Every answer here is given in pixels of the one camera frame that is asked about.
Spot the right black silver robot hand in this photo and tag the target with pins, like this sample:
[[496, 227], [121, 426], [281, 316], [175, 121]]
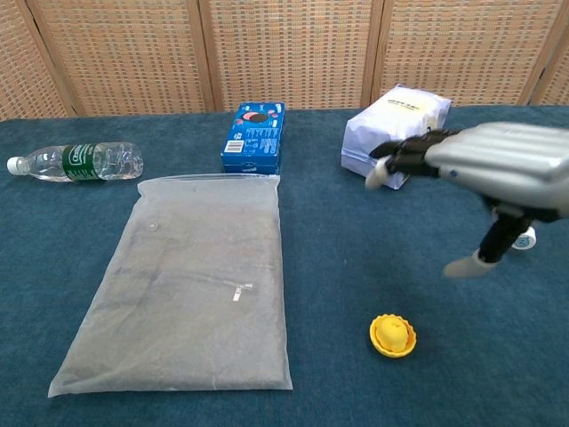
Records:
[[498, 155]]

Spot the yellow toy egg tart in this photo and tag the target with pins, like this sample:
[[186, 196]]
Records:
[[386, 349]]

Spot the orange label drink bottle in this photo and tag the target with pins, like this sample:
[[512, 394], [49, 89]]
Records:
[[526, 242]]

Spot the woven bamboo screen panel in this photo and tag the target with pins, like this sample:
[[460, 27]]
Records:
[[289, 49], [22, 66], [558, 75], [120, 53], [458, 44]]

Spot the white paper bag package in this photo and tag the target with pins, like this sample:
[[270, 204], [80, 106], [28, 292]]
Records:
[[391, 120]]

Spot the blue carpet table cover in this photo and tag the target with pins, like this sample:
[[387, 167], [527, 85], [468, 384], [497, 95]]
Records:
[[338, 249]]

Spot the blue cookie box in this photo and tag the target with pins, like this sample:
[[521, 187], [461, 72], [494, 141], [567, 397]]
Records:
[[253, 138]]

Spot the frosted zip bag with cloth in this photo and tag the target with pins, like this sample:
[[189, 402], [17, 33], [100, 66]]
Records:
[[186, 284]]

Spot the clear water bottle green label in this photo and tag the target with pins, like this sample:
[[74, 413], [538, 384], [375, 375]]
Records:
[[84, 162]]

